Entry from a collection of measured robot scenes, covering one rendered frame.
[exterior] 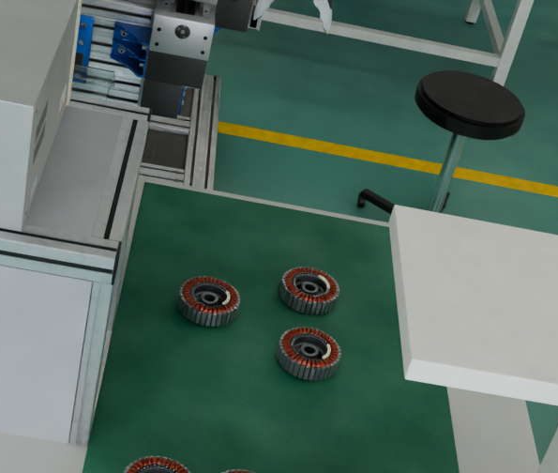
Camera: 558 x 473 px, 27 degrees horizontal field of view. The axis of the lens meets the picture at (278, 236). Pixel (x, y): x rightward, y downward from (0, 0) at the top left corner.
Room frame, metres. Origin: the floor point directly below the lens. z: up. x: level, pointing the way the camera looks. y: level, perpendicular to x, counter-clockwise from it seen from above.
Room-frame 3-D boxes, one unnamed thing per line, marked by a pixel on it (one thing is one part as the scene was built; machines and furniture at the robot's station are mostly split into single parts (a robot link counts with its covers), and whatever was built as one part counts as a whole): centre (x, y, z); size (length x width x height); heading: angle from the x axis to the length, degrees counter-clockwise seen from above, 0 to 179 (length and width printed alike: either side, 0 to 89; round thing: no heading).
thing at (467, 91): (3.29, -0.49, 0.28); 0.54 x 0.49 x 0.56; 7
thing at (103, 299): (1.44, 0.24, 0.91); 0.28 x 0.03 x 0.32; 7
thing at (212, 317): (1.71, 0.10, 0.77); 0.11 x 0.11 x 0.04
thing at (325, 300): (1.82, -0.08, 0.77); 0.11 x 0.11 x 0.04
